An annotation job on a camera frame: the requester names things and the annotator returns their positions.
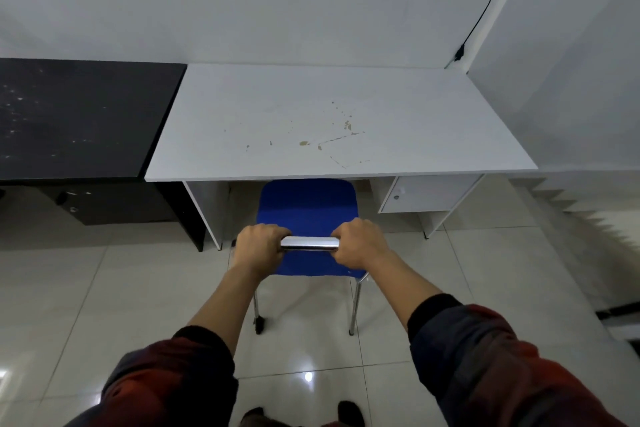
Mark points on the person's right hand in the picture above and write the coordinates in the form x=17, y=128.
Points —
x=362, y=246

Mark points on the person's left hand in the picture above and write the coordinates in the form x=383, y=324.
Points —
x=260, y=249

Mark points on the blue chair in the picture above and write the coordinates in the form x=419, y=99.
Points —
x=305, y=206

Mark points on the person's right forearm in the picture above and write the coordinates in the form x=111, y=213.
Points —
x=405, y=286

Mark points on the person's left forearm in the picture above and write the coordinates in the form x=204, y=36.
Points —
x=220, y=306

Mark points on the person's left foot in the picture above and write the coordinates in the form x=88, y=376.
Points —
x=254, y=416

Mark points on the person's foot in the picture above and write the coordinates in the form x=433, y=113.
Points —
x=254, y=416
x=350, y=414

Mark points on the person's right foot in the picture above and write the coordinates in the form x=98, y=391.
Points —
x=350, y=414

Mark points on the white table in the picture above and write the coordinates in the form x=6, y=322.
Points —
x=300, y=106

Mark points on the black table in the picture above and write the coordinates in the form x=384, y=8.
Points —
x=75, y=111

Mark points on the black stair railing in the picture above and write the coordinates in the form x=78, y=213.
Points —
x=620, y=311

